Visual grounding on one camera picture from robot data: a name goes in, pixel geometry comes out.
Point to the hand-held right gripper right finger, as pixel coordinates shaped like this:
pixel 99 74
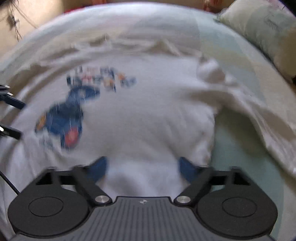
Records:
pixel 188 170

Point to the red object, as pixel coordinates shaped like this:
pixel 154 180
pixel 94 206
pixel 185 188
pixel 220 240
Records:
pixel 72 9

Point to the white printed t-shirt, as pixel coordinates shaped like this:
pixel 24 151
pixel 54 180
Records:
pixel 150 104

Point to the striped curtain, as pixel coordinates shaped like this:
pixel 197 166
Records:
pixel 211 5

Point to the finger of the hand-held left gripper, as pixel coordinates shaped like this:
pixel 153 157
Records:
pixel 12 100
pixel 10 132

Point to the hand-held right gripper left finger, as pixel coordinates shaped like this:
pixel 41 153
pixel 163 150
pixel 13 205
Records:
pixel 99 168

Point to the patchwork bed sheet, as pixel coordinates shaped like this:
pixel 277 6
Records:
pixel 231 60

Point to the pale green pillow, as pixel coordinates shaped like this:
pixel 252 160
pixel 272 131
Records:
pixel 261 30

